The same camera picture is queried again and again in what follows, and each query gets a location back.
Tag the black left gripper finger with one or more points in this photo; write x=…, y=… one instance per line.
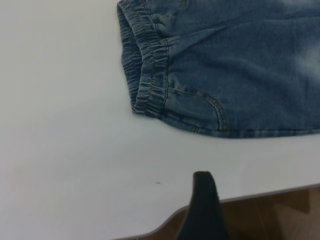
x=203, y=207

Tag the blue denim jeans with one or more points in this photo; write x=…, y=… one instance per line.
x=225, y=62

